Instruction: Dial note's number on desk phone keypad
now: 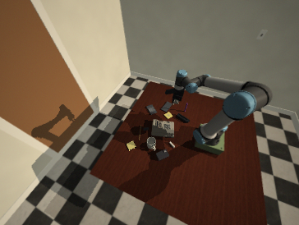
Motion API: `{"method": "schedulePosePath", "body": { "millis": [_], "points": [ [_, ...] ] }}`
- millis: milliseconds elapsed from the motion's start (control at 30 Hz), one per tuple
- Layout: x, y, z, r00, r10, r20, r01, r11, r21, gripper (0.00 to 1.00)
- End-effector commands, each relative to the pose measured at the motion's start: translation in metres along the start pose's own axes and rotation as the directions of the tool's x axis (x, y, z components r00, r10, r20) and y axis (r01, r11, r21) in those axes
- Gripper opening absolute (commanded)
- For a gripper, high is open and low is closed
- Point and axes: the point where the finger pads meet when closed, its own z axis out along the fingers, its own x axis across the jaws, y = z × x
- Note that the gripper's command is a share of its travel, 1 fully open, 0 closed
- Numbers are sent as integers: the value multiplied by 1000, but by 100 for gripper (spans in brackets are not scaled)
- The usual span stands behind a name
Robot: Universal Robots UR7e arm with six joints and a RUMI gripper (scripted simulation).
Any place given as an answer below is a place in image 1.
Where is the yellow sticky note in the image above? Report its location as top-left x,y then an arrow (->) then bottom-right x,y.
164,112 -> 173,119
126,141 -> 136,150

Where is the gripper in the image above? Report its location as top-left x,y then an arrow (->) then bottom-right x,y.
172,88 -> 185,105

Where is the white mug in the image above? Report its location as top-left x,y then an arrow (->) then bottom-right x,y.
147,137 -> 156,151

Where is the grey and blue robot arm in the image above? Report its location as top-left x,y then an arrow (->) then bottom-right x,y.
165,70 -> 273,145

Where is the grey telephone handset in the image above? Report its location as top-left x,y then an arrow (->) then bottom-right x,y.
153,128 -> 174,135

